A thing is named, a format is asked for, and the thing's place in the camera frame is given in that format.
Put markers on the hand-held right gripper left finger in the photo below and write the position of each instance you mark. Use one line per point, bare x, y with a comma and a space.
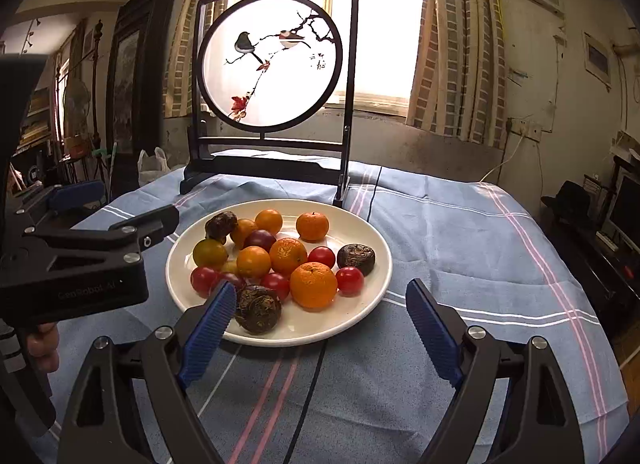
210, 329

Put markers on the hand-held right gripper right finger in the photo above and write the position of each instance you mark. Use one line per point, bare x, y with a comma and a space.
432, 329

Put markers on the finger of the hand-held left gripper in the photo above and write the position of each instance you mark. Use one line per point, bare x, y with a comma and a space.
150, 226
75, 196

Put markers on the red cherry tomato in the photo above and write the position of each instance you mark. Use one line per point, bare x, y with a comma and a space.
349, 281
204, 280
321, 257
276, 285

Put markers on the small yellow tomato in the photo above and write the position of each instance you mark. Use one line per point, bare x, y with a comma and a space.
229, 266

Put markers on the green-yellow citrus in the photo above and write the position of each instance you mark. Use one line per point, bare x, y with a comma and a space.
210, 253

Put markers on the small orange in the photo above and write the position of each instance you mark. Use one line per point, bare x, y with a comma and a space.
253, 262
288, 255
242, 231
268, 221

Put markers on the white round plate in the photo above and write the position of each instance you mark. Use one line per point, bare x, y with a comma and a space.
350, 309

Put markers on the large orange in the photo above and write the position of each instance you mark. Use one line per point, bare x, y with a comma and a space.
313, 285

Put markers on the person's left hand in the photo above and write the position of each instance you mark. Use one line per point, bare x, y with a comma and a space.
45, 349

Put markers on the dark red plum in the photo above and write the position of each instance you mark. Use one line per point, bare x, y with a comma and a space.
260, 240
237, 280

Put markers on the white plastic bag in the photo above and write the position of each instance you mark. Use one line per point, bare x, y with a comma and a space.
150, 168

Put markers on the blue striped tablecloth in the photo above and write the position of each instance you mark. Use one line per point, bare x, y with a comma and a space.
450, 244

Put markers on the dark framed picture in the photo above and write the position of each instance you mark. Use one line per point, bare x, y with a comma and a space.
130, 78

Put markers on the round bird painting screen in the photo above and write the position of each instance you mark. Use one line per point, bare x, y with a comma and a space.
270, 163

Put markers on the mandarin with stem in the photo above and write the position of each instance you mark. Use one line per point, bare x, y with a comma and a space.
312, 226

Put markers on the black media desk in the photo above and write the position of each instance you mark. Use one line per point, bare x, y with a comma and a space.
600, 264

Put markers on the checked beige curtain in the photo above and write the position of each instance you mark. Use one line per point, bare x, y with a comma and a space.
450, 43
190, 43

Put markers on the black hat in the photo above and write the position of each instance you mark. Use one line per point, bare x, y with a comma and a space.
570, 199

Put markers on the computer monitor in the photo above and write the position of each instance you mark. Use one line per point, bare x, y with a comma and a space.
627, 211

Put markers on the wall socket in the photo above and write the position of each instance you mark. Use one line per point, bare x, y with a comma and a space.
525, 129

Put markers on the small white wall panel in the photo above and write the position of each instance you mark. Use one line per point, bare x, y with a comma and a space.
597, 61

